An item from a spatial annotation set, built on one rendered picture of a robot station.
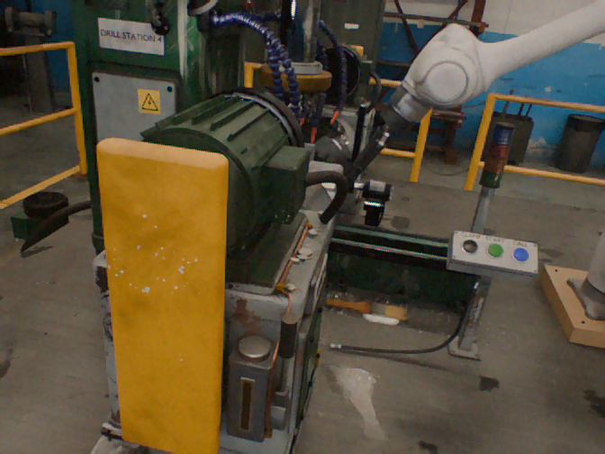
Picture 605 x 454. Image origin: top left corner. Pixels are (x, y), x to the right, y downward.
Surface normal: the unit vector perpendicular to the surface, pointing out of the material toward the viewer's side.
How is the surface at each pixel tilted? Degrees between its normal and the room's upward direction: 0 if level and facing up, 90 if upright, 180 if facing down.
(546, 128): 90
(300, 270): 0
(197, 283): 90
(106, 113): 90
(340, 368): 0
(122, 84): 90
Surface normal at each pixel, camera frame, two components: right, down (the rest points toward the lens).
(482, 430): 0.09, -0.90
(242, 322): -0.19, 0.40
